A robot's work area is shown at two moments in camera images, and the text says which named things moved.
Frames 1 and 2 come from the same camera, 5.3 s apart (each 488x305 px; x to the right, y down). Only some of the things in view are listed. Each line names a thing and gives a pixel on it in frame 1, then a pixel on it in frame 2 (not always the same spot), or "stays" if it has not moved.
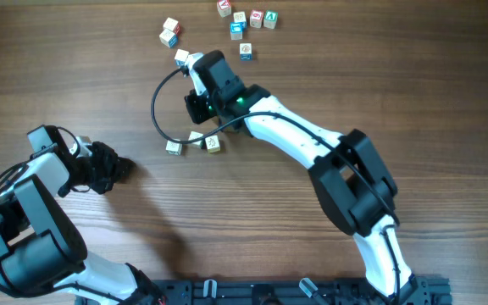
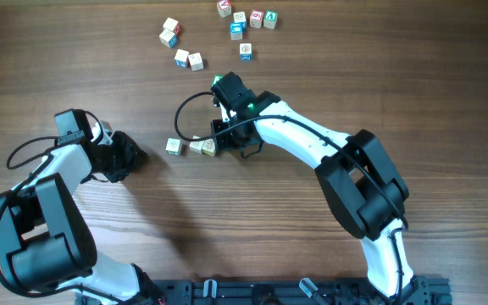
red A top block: x=224 y=8 stays
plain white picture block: x=174 y=147 stays
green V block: x=270 y=19 stays
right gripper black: x=197 y=107 → x=221 y=133
